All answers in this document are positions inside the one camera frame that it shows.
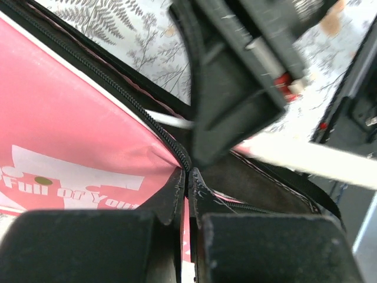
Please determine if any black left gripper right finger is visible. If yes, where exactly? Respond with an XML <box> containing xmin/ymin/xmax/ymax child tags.
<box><xmin>188</xmin><ymin>167</ymin><xmax>237</xmax><ymax>229</ymax></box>

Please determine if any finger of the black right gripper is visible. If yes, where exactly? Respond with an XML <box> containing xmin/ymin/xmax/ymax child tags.
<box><xmin>169</xmin><ymin>1</ymin><xmax>286</xmax><ymax>168</ymax></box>

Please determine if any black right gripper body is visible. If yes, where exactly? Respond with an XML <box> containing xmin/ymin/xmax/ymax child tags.
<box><xmin>240</xmin><ymin>1</ymin><xmax>336</xmax><ymax>88</ymax></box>

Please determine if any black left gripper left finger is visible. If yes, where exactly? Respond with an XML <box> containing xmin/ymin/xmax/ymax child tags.
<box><xmin>137</xmin><ymin>168</ymin><xmax>186</xmax><ymax>225</ymax></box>

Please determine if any pink racket cover bag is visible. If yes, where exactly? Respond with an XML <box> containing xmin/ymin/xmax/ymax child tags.
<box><xmin>0</xmin><ymin>0</ymin><xmax>344</xmax><ymax>263</ymax></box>

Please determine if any pink racket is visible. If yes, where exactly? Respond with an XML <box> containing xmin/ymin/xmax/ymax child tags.
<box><xmin>145</xmin><ymin>108</ymin><xmax>377</xmax><ymax>189</ymax></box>

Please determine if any floral table mat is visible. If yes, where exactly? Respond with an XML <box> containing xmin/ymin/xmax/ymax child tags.
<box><xmin>39</xmin><ymin>0</ymin><xmax>376</xmax><ymax>140</ymax></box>

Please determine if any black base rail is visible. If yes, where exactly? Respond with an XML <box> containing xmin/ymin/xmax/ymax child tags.
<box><xmin>311</xmin><ymin>19</ymin><xmax>376</xmax><ymax>158</ymax></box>

